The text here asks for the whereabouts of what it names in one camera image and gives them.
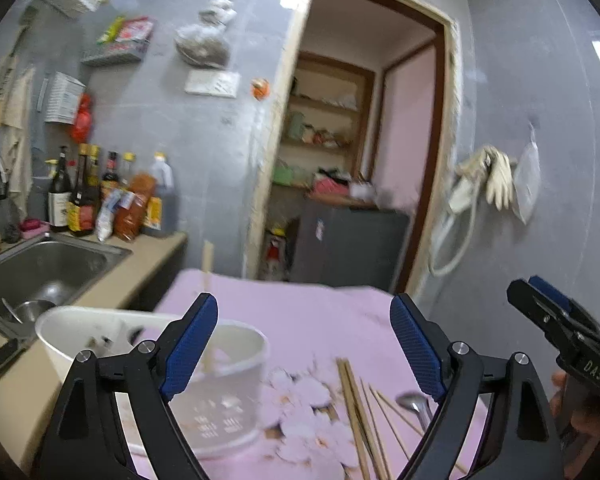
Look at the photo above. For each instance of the grey wall shelf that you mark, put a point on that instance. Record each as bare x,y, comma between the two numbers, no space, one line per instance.
112,56

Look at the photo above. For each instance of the red snack packet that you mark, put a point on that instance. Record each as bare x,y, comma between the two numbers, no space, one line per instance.
136,32

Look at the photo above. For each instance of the pink cloth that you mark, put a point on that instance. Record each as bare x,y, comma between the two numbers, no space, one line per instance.
330,185

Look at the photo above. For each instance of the stainless steel sink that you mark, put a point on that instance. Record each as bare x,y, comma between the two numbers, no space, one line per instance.
40,270

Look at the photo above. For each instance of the white perforated wall holder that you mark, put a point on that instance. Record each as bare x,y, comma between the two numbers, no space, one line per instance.
62,97

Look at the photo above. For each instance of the pale rubber gloves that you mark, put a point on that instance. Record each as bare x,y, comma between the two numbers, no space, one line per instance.
497,175

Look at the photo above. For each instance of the dark bottle red cap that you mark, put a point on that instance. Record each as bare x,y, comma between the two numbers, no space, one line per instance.
111,175

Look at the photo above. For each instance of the beige dishcloth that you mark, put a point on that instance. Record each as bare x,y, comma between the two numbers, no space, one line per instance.
22,125

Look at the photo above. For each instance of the white wall socket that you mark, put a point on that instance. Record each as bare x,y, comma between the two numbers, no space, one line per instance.
227,85

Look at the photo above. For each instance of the steel wool scrubber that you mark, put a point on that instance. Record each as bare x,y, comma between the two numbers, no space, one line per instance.
10,227

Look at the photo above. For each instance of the clear bottle yellow cap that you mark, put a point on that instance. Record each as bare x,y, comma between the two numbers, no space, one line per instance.
127,170

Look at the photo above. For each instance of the red plastic bag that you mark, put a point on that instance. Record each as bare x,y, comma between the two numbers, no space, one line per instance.
82,120

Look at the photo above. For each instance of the white plastic utensil holder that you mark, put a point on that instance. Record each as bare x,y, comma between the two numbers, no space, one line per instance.
230,410

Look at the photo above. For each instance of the grey cabinet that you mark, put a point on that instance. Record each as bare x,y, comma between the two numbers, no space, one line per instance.
350,245

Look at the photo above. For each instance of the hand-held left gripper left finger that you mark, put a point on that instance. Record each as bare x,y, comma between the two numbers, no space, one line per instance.
192,345

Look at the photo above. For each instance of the pink floral tablecloth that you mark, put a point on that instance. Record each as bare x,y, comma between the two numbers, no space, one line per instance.
305,320

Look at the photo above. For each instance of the wooden spatula on wall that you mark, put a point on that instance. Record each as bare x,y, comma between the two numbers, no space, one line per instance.
0,95

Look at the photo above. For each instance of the orange wall plug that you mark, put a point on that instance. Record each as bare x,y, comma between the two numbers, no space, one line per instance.
261,88

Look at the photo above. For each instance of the wooden door frame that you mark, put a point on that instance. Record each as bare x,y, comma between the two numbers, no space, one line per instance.
275,160

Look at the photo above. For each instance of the pink soap dish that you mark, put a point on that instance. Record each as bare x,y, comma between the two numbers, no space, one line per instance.
34,229

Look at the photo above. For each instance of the dark bottle with pump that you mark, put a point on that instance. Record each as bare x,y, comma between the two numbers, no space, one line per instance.
59,200

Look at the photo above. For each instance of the white wall switch panel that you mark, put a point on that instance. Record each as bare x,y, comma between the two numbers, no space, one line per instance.
200,82

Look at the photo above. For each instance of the light wooden chopstick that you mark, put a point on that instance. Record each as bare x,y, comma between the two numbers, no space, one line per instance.
208,270

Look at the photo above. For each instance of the metal bowl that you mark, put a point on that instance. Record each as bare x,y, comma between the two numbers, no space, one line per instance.
30,310

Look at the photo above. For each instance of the green snack packet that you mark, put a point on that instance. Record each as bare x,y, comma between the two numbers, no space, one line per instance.
111,30

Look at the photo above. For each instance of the stainless steel spoon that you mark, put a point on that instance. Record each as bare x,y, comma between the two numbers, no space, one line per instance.
416,404

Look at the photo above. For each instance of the clear hanging plastic bag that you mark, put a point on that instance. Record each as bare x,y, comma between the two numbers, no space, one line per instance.
526,185

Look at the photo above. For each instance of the wooden shelf unit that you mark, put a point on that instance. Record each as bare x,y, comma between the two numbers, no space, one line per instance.
325,135

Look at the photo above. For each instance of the hanging bag of dried goods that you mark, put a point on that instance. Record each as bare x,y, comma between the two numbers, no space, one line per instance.
202,42

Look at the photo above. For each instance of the dark oil jug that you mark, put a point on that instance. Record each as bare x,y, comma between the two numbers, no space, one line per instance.
162,195

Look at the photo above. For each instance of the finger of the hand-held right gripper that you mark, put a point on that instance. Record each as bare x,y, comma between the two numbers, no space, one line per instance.
550,290
535,310

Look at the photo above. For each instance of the white seasoning bag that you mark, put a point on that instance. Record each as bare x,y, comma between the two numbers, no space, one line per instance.
111,215

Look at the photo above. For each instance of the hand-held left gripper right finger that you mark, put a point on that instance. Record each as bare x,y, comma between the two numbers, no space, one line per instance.
415,345

